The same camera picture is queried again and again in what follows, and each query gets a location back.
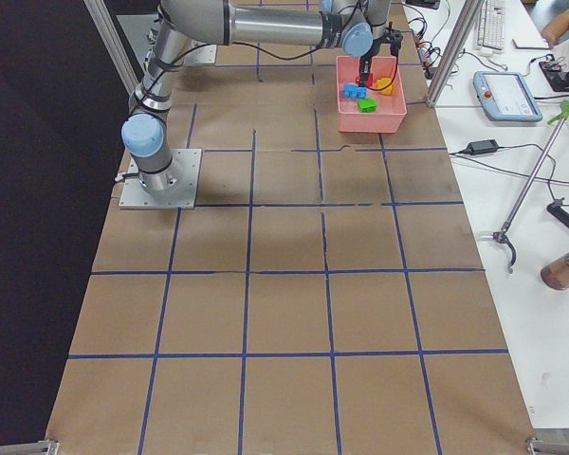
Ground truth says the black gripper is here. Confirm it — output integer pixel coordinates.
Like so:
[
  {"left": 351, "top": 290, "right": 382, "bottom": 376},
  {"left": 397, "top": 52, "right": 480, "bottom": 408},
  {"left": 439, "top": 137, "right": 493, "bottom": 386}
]
[{"left": 358, "top": 27, "right": 402, "bottom": 76}]

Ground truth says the red toy block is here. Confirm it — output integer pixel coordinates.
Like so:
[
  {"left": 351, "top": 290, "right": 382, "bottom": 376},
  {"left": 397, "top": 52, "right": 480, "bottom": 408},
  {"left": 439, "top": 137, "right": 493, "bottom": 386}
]
[{"left": 356, "top": 73, "right": 373, "bottom": 87}]

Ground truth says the yellow toy block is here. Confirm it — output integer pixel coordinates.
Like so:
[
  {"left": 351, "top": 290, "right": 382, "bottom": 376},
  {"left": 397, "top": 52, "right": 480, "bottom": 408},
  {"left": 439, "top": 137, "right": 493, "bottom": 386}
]
[{"left": 375, "top": 77, "right": 395, "bottom": 96}]

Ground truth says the blue toy block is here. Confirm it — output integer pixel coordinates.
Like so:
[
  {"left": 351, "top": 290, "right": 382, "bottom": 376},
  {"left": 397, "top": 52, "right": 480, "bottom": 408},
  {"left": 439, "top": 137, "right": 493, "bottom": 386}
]
[{"left": 342, "top": 83, "right": 367, "bottom": 100}]

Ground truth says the green toy block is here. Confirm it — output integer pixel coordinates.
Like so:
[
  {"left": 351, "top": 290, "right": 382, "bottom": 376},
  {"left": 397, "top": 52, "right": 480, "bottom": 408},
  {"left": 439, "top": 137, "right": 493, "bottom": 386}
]
[{"left": 357, "top": 98, "right": 377, "bottom": 114}]

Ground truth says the pink plastic box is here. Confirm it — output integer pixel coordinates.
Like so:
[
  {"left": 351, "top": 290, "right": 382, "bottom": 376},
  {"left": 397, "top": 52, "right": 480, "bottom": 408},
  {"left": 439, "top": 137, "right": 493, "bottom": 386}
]
[{"left": 336, "top": 56, "right": 407, "bottom": 133}]

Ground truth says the person hand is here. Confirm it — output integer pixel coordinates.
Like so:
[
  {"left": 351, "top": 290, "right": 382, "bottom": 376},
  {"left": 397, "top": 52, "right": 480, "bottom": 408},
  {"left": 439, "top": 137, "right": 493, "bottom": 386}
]
[{"left": 541, "top": 23, "right": 566, "bottom": 48}]

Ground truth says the white keyboard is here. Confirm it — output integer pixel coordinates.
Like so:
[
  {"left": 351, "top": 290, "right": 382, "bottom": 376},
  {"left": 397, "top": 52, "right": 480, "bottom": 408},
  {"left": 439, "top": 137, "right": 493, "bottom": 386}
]
[{"left": 474, "top": 0, "right": 505, "bottom": 52}]

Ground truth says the teach pendant tablet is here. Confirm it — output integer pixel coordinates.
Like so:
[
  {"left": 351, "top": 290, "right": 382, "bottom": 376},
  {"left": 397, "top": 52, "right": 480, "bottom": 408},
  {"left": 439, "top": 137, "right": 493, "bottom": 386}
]
[{"left": 472, "top": 71, "right": 542, "bottom": 122}]

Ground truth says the black power adapter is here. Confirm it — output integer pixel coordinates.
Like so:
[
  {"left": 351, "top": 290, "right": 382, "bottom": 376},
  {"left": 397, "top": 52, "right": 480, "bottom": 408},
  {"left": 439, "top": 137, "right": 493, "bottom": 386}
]
[{"left": 466, "top": 139, "right": 499, "bottom": 155}]

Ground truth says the brown bottle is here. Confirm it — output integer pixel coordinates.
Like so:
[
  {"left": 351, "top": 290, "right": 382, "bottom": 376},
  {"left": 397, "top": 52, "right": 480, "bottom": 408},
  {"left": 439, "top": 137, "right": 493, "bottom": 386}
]
[{"left": 541, "top": 252, "right": 569, "bottom": 290}]

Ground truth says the aluminium frame post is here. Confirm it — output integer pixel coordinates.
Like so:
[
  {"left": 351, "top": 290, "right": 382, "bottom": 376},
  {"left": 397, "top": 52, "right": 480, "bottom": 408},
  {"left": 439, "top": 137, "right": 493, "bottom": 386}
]
[{"left": 426, "top": 0, "right": 483, "bottom": 107}]

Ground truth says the green handled reacher grabber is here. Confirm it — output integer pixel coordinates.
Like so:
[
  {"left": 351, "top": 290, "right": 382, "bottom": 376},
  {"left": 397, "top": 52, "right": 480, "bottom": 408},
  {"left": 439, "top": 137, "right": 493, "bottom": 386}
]
[{"left": 492, "top": 100, "right": 569, "bottom": 274}]

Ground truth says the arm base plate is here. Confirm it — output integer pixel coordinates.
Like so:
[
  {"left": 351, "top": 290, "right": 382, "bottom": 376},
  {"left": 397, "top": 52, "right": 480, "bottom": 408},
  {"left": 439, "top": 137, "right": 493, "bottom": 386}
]
[{"left": 119, "top": 148, "right": 202, "bottom": 209}]

